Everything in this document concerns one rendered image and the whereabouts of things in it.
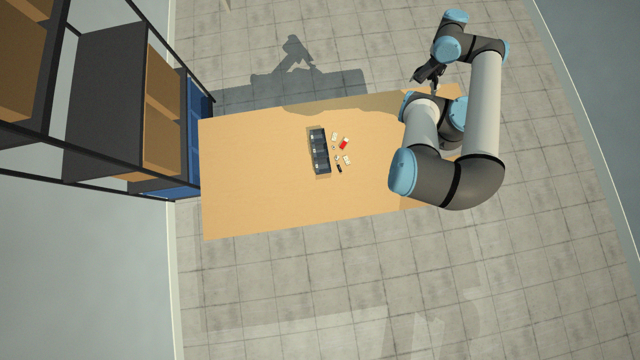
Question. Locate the dark grey rack of bins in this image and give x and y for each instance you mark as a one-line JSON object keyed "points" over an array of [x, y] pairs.
{"points": [[320, 151]]}

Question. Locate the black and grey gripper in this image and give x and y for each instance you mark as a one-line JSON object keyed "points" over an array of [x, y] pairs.
{"points": [[434, 85]]}

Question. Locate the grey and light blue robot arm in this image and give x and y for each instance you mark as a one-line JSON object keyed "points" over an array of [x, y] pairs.
{"points": [[436, 123]]}

